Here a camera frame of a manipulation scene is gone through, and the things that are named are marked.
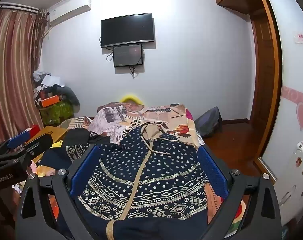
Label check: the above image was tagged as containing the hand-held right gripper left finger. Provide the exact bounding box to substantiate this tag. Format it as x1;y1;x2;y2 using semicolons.
15;144;102;240

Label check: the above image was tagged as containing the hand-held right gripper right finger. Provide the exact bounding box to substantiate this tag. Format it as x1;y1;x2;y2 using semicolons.
198;145;283;240

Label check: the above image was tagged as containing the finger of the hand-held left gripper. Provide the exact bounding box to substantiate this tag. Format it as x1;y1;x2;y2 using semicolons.
16;134;54;167
1;129;33;153

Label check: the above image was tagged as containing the navy patterned hoodie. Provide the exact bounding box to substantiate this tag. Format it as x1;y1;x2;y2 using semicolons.
41;122;232;240

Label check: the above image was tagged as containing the red box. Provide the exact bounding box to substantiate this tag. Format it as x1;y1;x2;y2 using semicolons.
24;124;40;138

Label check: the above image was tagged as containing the cardboard box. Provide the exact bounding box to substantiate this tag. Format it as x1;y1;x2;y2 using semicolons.
25;126;68;165

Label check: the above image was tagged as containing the black cloth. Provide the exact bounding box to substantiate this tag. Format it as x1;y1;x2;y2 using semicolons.
61;127;112;147

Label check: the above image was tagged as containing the orange box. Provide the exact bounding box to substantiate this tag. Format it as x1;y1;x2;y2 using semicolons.
39;95;60;108

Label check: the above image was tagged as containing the grey backpack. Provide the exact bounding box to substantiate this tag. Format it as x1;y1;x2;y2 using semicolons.
194;106;223;138

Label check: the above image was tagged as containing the dark grey garment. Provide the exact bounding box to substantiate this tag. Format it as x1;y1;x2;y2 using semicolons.
54;84;80;112

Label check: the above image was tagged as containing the white crumpled paper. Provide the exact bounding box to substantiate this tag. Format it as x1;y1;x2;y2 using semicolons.
33;70;64;88

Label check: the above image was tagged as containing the striped curtain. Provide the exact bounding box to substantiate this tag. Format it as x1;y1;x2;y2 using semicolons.
0;6;49;148

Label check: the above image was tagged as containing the bed with printed cover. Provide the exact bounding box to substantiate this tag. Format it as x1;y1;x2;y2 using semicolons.
13;102;244;240

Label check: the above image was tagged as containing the white appliance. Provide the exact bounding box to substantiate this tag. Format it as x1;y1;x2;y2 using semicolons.
277;134;303;228

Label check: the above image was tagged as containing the yellow pillow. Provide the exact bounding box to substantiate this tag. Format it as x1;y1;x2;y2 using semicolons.
119;94;145;105

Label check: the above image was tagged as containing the small black monitor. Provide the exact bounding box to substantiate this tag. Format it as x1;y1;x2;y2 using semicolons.
113;44;144;68

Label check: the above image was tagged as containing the white air conditioner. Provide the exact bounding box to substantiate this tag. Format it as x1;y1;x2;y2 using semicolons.
48;4;90;28

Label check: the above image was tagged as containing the black television cable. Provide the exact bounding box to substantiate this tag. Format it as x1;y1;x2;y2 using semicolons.
99;36;114;62

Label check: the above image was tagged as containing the curtain rail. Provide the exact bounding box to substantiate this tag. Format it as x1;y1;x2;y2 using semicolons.
0;2;40;13

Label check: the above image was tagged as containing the black wall television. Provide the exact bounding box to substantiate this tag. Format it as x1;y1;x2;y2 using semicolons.
100;13;155;48

